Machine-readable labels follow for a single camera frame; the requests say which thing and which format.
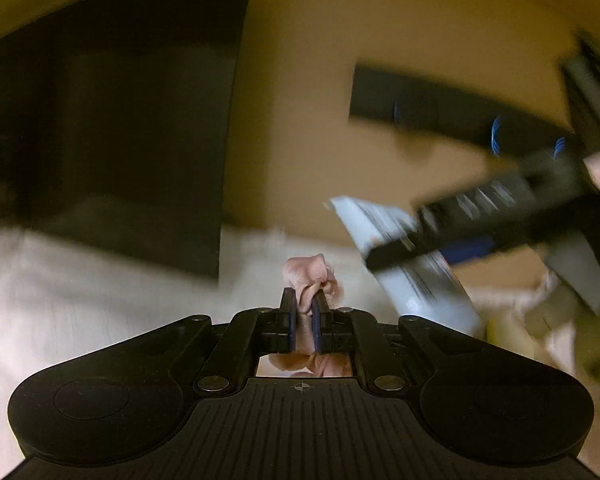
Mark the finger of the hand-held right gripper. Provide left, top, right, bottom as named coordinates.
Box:
left=364, top=232, right=501, bottom=273

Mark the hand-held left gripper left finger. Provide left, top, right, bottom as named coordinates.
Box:
left=150, top=287, right=298, bottom=395

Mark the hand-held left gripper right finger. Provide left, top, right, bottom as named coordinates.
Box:
left=310, top=291, right=461, bottom=392

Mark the pink cloth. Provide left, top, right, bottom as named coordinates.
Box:
left=267, top=254, right=356, bottom=378

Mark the black soundbar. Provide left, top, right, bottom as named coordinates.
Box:
left=349, top=64, right=581, bottom=157

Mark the white textured blanket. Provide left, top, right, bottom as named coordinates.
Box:
left=0, top=225, right=600, bottom=466

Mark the black television screen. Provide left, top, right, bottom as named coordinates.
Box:
left=0, top=0, right=258, bottom=281

